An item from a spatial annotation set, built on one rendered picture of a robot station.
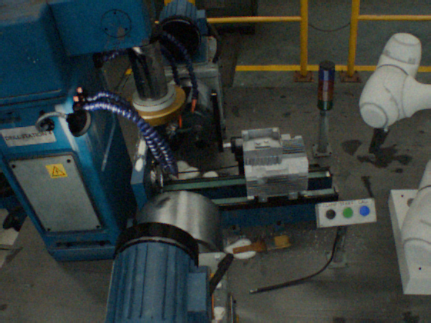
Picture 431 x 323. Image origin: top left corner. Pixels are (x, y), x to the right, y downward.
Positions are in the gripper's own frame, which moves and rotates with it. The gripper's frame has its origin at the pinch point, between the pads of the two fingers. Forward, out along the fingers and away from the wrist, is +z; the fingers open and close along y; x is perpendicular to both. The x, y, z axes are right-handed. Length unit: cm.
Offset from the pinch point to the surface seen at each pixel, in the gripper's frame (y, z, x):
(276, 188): -14.7, 9.0, 31.1
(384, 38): 280, 137, -61
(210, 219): -37, -4, 48
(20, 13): -25, -59, 91
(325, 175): 0.2, 18.4, 14.0
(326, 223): -31.1, 1.8, 15.6
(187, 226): -43, -8, 53
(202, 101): 15, 1, 61
